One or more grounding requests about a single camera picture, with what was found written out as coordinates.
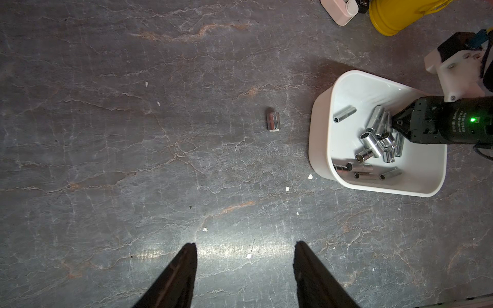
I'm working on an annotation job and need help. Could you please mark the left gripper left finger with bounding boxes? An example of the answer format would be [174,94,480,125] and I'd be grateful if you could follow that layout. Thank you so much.
[133,243,198,308]

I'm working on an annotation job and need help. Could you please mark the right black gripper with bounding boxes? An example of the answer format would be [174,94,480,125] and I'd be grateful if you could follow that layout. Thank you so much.
[391,96,492,145]

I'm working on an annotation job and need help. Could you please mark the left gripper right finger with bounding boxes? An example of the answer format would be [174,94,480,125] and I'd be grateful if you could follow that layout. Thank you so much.
[293,241,359,308]

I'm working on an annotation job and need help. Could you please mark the white plastic storage box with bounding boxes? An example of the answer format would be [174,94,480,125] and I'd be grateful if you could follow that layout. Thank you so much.
[308,71,447,197]

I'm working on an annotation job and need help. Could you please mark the short chrome socket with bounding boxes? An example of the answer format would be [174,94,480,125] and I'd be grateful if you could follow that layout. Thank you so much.
[266,109,281,132]

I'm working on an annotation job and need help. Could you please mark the long chrome socket in box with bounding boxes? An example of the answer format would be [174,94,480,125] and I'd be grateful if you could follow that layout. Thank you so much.
[333,106,357,123]

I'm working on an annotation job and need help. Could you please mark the yellow pen holder cup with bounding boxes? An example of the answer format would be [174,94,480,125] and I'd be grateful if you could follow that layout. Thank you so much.
[368,0,451,37]

